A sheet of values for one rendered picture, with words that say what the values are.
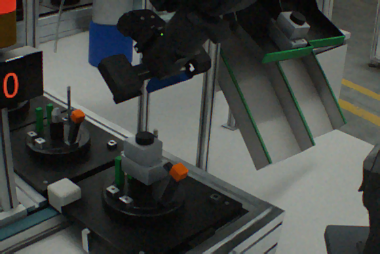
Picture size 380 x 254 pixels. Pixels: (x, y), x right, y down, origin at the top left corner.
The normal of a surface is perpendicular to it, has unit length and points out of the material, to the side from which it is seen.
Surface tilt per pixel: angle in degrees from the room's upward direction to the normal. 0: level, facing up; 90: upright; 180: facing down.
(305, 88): 45
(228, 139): 0
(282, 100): 90
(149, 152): 90
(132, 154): 90
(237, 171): 0
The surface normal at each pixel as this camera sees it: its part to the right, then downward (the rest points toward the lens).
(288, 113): -0.79, 0.23
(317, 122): 0.48, -0.36
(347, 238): 0.07, -0.89
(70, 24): 0.74, 0.35
